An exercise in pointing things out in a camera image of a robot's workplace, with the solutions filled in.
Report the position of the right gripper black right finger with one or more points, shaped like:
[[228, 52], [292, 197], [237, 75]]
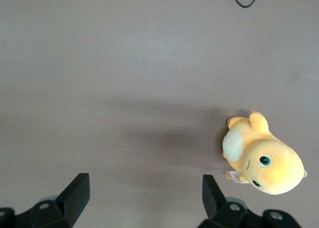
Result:
[[214, 203]]

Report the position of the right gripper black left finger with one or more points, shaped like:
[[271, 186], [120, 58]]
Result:
[[72, 200]]

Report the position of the orange plush toy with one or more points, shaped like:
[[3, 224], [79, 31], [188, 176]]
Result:
[[274, 163]]

